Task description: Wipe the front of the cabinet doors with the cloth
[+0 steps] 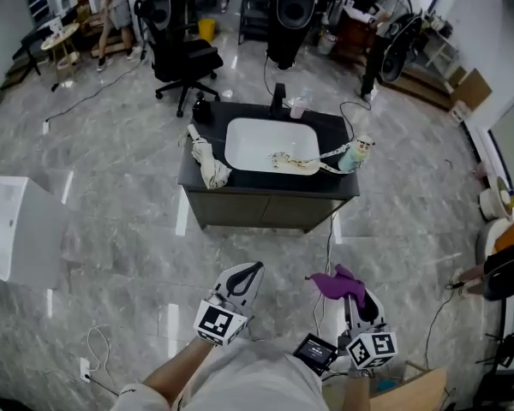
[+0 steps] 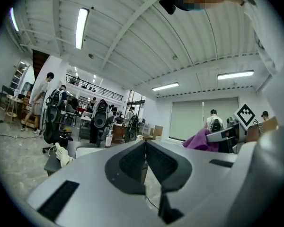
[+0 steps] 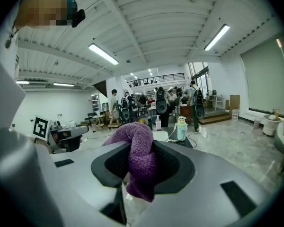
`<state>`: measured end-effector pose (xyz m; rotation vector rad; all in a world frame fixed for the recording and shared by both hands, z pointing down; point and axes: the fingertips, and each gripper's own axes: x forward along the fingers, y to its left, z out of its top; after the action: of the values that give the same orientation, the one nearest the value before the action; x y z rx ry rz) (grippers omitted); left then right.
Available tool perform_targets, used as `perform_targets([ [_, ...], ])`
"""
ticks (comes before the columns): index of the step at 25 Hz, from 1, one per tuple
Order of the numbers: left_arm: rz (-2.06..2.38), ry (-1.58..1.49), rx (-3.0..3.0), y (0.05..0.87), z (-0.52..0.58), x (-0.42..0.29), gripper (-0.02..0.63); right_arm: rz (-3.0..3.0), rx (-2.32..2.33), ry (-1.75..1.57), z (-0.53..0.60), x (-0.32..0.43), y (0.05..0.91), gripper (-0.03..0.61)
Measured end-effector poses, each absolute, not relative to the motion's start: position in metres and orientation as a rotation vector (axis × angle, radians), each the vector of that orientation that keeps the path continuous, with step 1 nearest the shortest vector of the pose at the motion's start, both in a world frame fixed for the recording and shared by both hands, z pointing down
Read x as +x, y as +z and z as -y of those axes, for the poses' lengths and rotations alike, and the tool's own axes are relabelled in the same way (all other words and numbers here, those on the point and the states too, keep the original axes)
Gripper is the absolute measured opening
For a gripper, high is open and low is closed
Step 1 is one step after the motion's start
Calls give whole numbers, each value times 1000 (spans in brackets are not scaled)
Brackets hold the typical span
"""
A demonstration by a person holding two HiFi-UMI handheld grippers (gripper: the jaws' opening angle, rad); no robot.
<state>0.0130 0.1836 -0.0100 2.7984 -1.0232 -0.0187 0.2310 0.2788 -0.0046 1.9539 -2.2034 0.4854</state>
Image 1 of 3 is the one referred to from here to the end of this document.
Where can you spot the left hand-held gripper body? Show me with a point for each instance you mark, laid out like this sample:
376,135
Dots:
218,323

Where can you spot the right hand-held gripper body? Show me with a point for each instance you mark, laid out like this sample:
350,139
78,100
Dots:
372,349

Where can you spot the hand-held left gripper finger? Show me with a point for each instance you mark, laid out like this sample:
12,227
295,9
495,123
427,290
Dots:
220,287
257,291

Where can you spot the purple cloth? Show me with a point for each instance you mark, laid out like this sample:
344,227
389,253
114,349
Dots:
336,285

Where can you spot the person's right forearm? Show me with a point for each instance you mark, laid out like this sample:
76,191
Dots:
357,392

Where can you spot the person's left forearm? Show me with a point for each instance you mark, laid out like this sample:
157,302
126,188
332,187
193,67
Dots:
175,368

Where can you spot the dark wooden sink cabinet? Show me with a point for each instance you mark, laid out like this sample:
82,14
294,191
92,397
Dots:
248,182

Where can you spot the brown wooden cabinet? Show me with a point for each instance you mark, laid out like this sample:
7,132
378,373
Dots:
355,37

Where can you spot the silver wristwatch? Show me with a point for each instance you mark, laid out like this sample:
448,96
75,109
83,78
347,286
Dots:
363,373

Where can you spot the black screen device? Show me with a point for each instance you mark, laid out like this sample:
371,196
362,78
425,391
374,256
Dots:
314,353

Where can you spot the person's white shirt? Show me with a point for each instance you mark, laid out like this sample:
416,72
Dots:
257,379

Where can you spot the white crumpled towel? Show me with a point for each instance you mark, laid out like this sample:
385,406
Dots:
210,165

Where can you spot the white pouf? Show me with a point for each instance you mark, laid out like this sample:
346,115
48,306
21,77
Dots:
494,204
492,238

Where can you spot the white power strip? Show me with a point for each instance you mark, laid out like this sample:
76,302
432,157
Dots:
84,370

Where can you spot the white sink basin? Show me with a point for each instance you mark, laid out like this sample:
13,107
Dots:
270,144

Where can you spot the light green cartoon bottle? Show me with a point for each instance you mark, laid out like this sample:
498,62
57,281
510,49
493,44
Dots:
355,154

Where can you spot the small black bottle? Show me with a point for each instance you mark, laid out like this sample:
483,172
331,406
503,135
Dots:
202,109

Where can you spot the clear soap pump bottle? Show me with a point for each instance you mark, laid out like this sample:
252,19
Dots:
298,109

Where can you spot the black sink faucet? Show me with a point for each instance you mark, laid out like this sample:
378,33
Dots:
277,101

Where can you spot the white crate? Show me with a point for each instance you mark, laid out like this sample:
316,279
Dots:
459,111

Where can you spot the wooden platform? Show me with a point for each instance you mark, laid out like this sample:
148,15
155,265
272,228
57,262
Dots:
420,88

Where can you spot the black office chair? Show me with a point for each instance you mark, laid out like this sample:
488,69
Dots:
184,58

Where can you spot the cardboard panel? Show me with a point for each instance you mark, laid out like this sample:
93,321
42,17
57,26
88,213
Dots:
471,88

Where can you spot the white bucket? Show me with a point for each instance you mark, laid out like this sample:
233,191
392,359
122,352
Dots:
326,43

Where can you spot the yellow bucket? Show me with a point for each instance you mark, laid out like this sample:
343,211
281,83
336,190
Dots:
207,29

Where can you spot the black shelf trolley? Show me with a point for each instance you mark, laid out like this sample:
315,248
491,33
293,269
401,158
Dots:
255,15

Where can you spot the round wooden side table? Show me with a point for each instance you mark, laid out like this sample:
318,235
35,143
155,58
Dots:
62,41

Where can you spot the black desk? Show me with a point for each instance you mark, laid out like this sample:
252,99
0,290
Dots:
36,41

